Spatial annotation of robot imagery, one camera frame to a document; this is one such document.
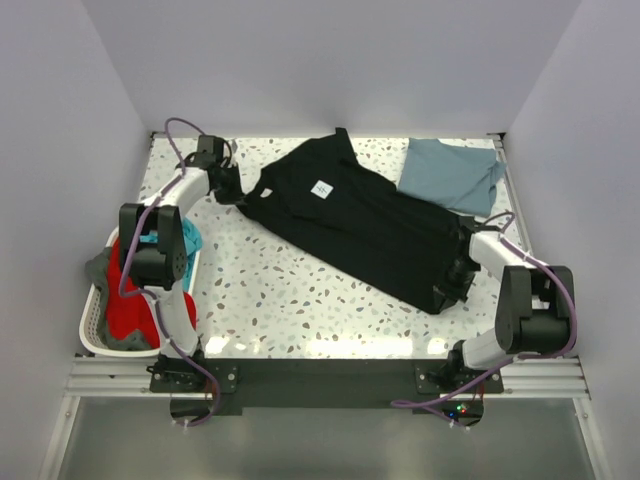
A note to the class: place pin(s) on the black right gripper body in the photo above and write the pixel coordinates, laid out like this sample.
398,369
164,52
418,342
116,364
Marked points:
454,282

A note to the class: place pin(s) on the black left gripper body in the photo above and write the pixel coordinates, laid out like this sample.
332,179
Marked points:
228,185

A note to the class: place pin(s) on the black t-shirt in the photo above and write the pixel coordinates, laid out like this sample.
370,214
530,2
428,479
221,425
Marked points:
322,200

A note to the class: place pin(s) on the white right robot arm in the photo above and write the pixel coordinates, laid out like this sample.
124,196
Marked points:
536,313

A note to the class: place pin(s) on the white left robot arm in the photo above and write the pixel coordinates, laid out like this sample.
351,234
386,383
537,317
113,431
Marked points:
178,337

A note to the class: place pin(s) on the turquoise t-shirt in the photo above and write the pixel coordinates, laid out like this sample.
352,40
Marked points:
190,240

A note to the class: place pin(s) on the folded grey-blue t-shirt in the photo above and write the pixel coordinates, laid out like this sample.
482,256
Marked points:
463,179

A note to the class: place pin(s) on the dark grey t-shirt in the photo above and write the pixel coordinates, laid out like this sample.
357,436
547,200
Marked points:
132,341

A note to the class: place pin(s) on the red t-shirt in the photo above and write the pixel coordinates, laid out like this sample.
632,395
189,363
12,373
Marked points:
129,322

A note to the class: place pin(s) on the white laundry basket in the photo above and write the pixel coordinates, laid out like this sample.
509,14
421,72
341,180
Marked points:
93,324

